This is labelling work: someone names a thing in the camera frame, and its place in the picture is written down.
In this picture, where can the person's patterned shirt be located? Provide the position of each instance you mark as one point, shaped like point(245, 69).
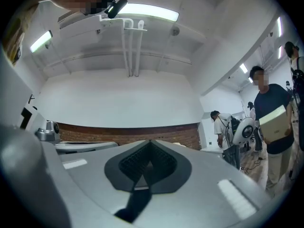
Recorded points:
point(14, 39)

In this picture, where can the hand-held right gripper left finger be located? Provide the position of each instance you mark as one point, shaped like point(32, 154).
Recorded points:
point(95, 172)

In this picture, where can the round ceiling smoke detector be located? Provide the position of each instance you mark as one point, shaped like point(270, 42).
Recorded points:
point(176, 31)

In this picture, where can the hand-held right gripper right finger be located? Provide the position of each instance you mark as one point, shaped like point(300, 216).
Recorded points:
point(202, 179)

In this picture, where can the black head-worn camera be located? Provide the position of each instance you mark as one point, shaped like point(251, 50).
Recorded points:
point(116, 7)

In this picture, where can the white table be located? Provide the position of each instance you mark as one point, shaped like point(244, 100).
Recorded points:
point(211, 149)

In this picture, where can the white ceiling pipe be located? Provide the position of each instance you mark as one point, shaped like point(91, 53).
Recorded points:
point(131, 51)
point(126, 51)
point(139, 51)

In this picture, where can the white ceiling air conditioner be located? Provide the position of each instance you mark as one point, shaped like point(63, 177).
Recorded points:
point(80, 30)

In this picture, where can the long fluorescent ceiling lamp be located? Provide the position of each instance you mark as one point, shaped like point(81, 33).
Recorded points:
point(152, 12)
point(40, 41)

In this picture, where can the beige cardboard box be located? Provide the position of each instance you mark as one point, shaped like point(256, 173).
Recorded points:
point(275, 125)

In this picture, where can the row of small ceiling lights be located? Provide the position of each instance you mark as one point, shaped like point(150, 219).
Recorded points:
point(243, 68)

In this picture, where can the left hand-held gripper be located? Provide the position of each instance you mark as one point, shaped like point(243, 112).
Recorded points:
point(48, 133)

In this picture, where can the pale yellow checked clothes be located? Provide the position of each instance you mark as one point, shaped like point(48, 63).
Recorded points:
point(178, 144)

